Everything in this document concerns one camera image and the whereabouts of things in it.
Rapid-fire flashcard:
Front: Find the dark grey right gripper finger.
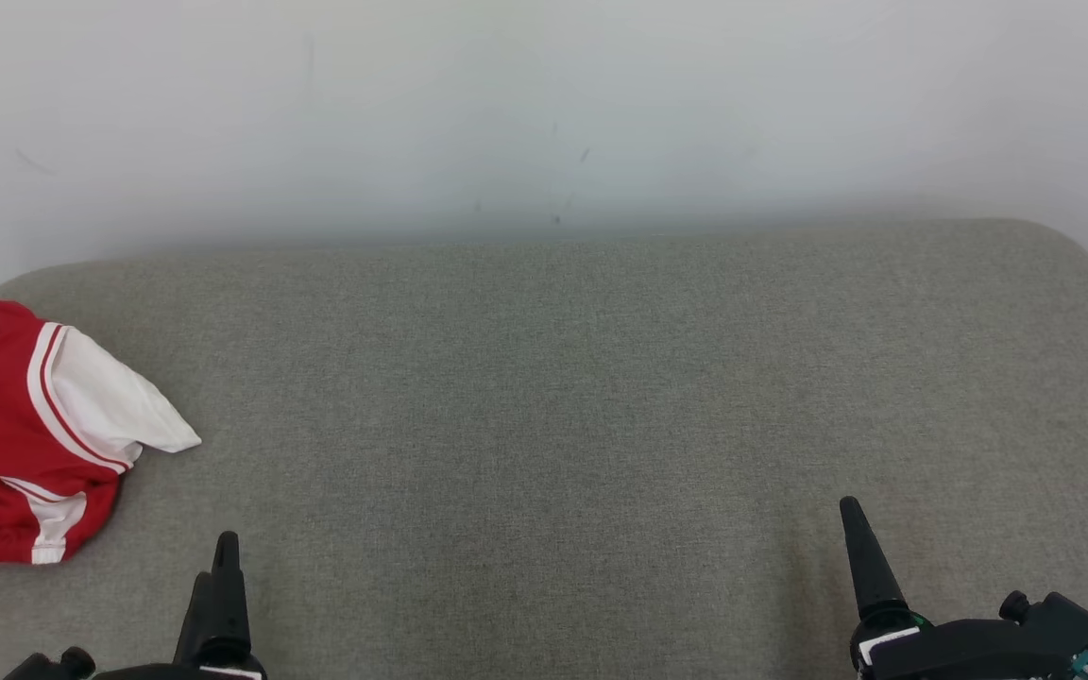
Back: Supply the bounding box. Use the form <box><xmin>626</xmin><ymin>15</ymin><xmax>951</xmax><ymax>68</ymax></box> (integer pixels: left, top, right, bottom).
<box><xmin>839</xmin><ymin>496</ymin><xmax>908</xmax><ymax>621</ymax></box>

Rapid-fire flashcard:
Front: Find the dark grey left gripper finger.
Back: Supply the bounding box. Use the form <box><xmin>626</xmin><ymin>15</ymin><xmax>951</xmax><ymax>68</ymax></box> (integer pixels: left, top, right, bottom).
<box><xmin>211</xmin><ymin>531</ymin><xmax>254</xmax><ymax>668</ymax></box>
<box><xmin>174</xmin><ymin>570</ymin><xmax>216</xmax><ymax>665</ymax></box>

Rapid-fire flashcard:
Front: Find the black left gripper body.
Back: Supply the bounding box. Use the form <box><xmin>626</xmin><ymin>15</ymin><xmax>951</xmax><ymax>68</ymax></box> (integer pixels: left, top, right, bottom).
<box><xmin>91</xmin><ymin>661</ymin><xmax>268</xmax><ymax>680</ymax></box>

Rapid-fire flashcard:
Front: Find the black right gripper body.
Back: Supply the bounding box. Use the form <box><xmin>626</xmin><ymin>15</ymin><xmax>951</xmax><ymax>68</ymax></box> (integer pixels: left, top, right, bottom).
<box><xmin>850</xmin><ymin>604</ymin><xmax>1079</xmax><ymax>680</ymax></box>

